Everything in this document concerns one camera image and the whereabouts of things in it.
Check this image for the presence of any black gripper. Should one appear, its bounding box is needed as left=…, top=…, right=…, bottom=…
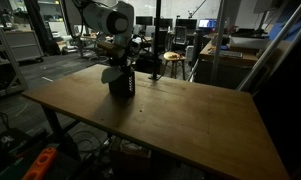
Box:
left=110, top=46, right=131, bottom=74

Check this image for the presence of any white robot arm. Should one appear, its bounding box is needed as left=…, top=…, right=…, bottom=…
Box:
left=62, top=0, right=134, bottom=74

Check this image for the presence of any lit computer monitor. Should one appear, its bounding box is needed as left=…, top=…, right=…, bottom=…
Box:
left=198, top=19, right=217, bottom=28

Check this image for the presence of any wooden side desk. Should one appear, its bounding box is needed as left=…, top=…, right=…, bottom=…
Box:
left=194, top=42, right=258, bottom=89

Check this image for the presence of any orange plastic tool case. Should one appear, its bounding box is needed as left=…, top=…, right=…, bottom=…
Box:
left=22, top=147, right=58, bottom=180

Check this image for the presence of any cardboard box under table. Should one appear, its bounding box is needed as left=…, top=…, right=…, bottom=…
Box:
left=109, top=137, right=152, bottom=174

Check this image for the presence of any round wooden stool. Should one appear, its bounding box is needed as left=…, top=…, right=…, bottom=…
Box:
left=162, top=52, right=186, bottom=79

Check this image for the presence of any black perforated box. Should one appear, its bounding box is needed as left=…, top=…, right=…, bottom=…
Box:
left=108, top=69, right=135, bottom=98

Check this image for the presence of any grey cloth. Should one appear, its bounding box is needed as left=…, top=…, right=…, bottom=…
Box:
left=101, top=66, right=123, bottom=84

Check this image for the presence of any silver aluminium frame strut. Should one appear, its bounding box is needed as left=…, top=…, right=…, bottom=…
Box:
left=237, top=3, right=301, bottom=91

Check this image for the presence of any grey metal shelf frame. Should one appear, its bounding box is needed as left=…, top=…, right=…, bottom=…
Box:
left=0, top=28, right=28, bottom=98

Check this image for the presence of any black vertical pole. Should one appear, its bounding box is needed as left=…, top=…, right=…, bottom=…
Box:
left=149, top=0, right=161, bottom=80

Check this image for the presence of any computer keyboard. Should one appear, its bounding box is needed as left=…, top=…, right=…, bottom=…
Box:
left=208, top=49, right=243, bottom=58

